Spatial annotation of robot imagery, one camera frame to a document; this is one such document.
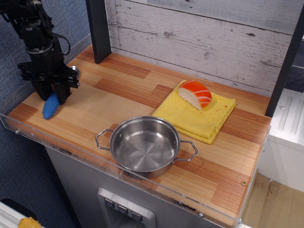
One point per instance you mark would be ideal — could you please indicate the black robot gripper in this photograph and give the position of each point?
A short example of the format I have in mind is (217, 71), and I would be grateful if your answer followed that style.
(47, 67)

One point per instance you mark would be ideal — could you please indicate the blue handled metal spoon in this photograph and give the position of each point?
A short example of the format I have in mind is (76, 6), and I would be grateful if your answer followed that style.
(51, 105)

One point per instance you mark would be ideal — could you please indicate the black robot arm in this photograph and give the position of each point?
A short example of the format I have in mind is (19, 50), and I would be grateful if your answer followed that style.
(32, 24)

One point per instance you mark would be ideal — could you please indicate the stainless steel pot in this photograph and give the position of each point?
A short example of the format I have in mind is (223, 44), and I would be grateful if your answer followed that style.
(145, 145)

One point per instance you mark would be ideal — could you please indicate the clear acrylic table guard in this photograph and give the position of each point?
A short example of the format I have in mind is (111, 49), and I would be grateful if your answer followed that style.
(212, 179)

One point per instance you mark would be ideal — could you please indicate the grey cabinet with buttons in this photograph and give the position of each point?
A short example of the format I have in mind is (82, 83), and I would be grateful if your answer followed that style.
(102, 198)

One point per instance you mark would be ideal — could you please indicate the yellow object at corner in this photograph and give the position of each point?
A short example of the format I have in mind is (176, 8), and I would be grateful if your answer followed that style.
(29, 223)

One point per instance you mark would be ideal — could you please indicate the salmon nigiri sushi toy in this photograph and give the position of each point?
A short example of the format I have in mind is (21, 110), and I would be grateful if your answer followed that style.
(195, 93)

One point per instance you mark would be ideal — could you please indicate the yellow folded cloth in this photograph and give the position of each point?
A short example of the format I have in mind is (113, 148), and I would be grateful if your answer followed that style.
(203, 124)

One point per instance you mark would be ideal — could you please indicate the white ridged appliance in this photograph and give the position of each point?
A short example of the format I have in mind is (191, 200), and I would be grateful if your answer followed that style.
(282, 159)

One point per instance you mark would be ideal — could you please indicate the black right vertical post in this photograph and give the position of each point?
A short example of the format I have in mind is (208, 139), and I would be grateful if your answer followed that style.
(287, 64)

